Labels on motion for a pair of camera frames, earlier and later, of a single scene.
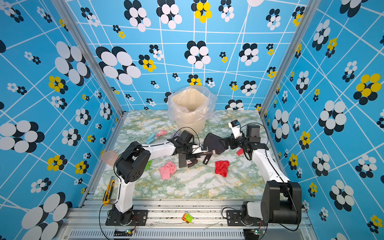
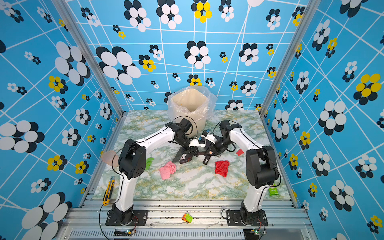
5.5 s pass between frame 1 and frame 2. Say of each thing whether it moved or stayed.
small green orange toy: stayed
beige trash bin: stayed
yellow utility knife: stayed
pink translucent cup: stayed
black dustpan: moved
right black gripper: moved
